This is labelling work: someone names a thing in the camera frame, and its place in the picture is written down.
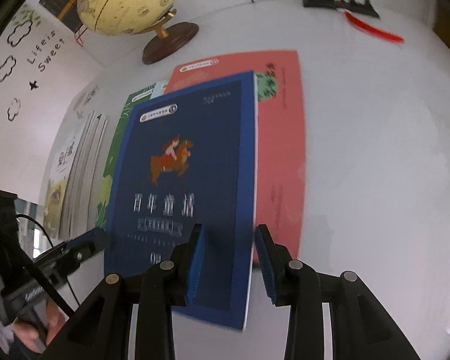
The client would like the yellow meadow rabbit book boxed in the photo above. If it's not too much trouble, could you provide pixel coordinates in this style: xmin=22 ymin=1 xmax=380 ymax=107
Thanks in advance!
xmin=43 ymin=121 xmax=85 ymax=239

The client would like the navy fairy tale horse book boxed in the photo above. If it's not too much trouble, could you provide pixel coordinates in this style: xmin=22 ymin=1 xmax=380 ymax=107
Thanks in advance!
xmin=105 ymin=72 xmax=257 ymax=330

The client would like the salmon red poetry book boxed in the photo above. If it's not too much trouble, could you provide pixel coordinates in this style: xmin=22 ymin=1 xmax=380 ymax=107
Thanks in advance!
xmin=166 ymin=49 xmax=306 ymax=258

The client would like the green yellow flower book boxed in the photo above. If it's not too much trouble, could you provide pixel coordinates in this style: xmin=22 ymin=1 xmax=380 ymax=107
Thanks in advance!
xmin=95 ymin=80 xmax=168 ymax=228

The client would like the person left hand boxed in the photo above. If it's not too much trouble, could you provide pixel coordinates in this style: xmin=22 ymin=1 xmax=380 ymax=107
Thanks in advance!
xmin=11 ymin=301 xmax=67 ymax=355

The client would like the yellow desk globe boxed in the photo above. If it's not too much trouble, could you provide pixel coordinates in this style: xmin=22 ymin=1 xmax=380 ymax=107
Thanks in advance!
xmin=77 ymin=0 xmax=199 ymax=65

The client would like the red tassel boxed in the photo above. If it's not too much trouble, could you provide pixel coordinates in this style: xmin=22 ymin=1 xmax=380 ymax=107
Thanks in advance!
xmin=343 ymin=10 xmax=405 ymax=44

